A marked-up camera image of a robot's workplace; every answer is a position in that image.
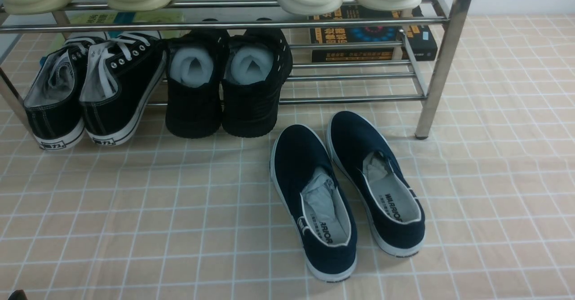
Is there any green and blue book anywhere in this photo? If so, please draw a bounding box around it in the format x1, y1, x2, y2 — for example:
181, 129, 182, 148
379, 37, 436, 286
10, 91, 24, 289
45, 11, 187, 56

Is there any metal shoe rack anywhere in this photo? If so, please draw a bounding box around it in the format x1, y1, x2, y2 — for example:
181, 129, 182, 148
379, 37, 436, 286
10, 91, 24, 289
1, 0, 472, 140

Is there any black book with orange text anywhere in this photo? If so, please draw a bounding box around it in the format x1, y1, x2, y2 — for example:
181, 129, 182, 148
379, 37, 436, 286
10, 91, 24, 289
308, 5, 438, 63

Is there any navy slip-on shoe left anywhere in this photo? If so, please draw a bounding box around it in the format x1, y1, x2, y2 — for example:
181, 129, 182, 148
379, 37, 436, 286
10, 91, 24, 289
270, 124, 358, 283

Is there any black mesh shoe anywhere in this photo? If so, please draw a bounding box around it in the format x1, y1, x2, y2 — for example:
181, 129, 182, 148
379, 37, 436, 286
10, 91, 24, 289
164, 28, 230, 139
221, 27, 293, 138

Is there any navy slip-on shoe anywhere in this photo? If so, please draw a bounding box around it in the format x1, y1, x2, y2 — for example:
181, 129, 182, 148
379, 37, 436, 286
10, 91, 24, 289
270, 124, 358, 283
326, 111, 425, 258

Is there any black mesh shoe left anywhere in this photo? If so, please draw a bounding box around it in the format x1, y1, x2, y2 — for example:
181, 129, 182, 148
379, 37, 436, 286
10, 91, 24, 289
164, 28, 230, 139

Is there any navy slip-on shoe right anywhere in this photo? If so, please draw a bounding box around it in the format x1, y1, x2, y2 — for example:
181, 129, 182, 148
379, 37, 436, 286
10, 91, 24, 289
326, 111, 425, 258

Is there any black mesh shoe right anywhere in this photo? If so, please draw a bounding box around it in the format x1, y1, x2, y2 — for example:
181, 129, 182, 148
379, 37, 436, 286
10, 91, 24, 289
221, 27, 293, 138

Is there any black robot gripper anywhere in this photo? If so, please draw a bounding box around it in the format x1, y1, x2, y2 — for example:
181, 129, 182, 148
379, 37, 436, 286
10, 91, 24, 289
8, 290, 27, 300

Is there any black canvas sneaker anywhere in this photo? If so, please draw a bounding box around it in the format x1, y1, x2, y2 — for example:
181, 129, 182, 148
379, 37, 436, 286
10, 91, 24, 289
23, 32, 109, 151
79, 31, 167, 147

